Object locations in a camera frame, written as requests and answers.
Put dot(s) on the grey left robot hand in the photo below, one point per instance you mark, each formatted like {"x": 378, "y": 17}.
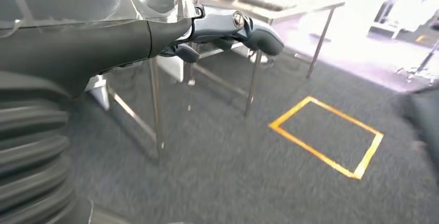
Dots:
{"x": 85, "y": 27}

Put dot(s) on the steel workbench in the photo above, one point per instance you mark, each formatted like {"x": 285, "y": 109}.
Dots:
{"x": 156, "y": 112}

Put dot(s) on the white desk panel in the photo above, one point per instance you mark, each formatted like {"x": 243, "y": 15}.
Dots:
{"x": 171, "y": 70}

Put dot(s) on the yellow floor tape square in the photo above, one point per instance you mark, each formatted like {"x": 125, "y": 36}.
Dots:
{"x": 291, "y": 110}

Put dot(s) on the black silver humanoid robot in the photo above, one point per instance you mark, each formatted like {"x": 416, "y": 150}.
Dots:
{"x": 423, "y": 126}

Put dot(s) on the steel frame table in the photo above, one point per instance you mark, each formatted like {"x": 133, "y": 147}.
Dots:
{"x": 253, "y": 85}
{"x": 291, "y": 11}

